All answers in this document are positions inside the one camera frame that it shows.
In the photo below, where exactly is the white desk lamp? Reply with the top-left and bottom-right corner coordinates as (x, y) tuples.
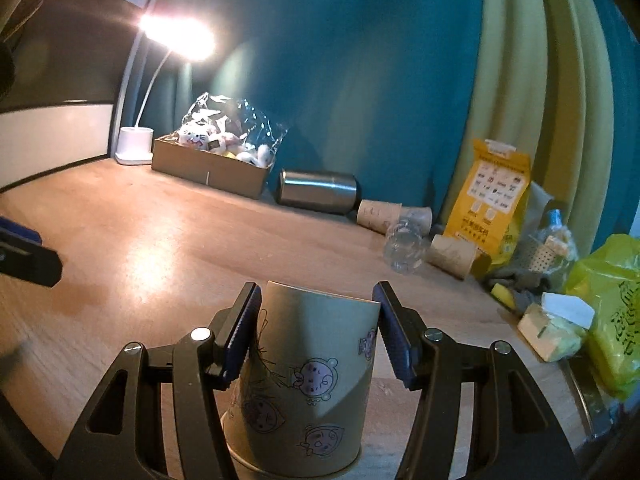
(114, 13), (216, 166)

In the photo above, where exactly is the yellow sponge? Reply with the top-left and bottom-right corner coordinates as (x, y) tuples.
(490, 283), (516, 312)

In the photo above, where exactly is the white plastic basket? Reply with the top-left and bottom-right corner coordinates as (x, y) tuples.
(512, 235), (570, 274)

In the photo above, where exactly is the teal curtain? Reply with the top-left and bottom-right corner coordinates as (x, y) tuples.
(144, 0), (639, 248)

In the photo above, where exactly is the clear plastic bottle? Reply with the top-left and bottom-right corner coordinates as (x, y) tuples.
(383, 218), (427, 274)

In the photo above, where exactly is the paper cup lying left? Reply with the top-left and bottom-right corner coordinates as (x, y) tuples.
(356, 200), (402, 235)

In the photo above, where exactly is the yellow paper bag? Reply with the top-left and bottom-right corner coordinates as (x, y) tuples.
(445, 140), (530, 271)

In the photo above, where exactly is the cartoon-printed paper cup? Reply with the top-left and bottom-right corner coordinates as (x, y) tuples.
(221, 282), (381, 479)

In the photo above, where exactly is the yellow-green plastic bag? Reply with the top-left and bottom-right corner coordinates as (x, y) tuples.
(564, 234), (639, 401)

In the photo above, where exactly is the tissue pack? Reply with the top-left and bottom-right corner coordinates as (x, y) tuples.
(518, 292), (596, 363)

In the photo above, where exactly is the yellow-green curtain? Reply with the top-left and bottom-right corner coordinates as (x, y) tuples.
(439, 0), (614, 256)

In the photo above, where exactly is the grey cloth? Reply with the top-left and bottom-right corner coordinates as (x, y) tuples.
(484, 266), (550, 315)

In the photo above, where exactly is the brown cardboard box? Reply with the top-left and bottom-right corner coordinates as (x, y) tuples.
(152, 134), (269, 198)

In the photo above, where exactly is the stainless steel tumbler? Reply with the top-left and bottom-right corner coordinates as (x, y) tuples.
(276, 169), (361, 214)

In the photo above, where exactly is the paper cup by yellow bag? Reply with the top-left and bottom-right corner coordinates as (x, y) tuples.
(425, 234), (477, 280)

